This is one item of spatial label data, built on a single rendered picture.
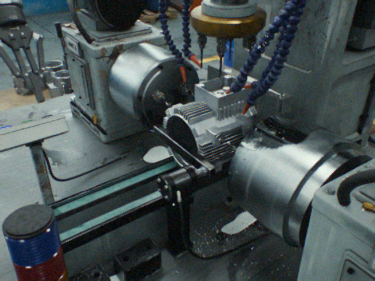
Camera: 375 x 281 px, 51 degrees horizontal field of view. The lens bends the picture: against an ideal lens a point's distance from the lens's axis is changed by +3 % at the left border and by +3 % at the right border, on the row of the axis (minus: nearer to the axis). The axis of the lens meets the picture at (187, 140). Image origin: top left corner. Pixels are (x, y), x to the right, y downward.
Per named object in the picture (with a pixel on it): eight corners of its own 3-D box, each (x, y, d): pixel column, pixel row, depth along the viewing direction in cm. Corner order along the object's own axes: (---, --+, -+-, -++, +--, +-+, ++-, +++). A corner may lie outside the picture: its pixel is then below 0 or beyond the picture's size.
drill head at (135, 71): (151, 89, 156) (148, 26, 143) (207, 125, 131) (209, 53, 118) (94, 104, 144) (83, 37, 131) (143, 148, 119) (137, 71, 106)
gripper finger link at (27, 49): (16, 37, 104) (22, 35, 105) (33, 77, 105) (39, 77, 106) (18, 31, 101) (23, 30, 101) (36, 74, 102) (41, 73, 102)
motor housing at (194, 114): (215, 135, 124) (217, 80, 114) (256, 163, 111) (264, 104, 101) (163, 155, 115) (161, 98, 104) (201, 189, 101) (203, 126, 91)
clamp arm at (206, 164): (217, 175, 93) (161, 132, 111) (217, 165, 91) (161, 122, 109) (206, 180, 91) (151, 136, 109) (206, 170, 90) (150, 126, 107)
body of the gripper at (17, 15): (-13, 7, 97) (3, 45, 97) (25, 3, 101) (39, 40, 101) (-14, 19, 103) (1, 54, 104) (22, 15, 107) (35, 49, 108)
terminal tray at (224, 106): (226, 97, 113) (228, 73, 110) (251, 110, 106) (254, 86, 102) (193, 108, 107) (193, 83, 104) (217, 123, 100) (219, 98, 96)
